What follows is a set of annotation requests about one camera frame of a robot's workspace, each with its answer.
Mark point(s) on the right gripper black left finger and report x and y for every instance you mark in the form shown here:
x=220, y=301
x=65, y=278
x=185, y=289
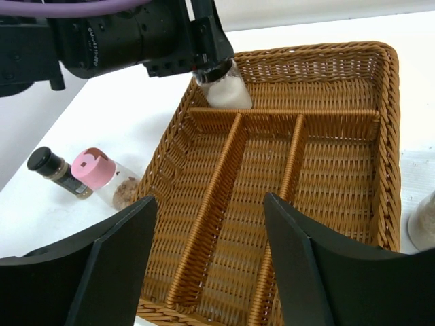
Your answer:
x=93, y=277

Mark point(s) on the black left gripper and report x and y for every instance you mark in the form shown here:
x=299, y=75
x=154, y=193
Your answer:
x=36, y=49

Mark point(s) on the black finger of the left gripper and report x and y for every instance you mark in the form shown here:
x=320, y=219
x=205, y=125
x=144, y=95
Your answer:
x=212, y=44

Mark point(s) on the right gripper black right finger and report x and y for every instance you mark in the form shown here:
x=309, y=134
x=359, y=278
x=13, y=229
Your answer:
x=325, y=278

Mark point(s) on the black cap white powder bottle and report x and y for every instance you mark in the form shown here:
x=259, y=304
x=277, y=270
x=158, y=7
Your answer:
x=223, y=86

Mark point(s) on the pink cap spice jar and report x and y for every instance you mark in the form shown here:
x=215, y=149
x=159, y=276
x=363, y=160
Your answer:
x=112, y=182

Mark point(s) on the black cap pepper shaker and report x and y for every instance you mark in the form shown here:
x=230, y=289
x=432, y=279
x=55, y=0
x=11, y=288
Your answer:
x=54, y=168

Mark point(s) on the clear lid powder jar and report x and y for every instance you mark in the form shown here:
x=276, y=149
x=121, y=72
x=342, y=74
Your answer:
x=421, y=224

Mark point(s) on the brown wicker divided basket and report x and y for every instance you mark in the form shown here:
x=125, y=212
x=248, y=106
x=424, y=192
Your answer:
x=323, y=134

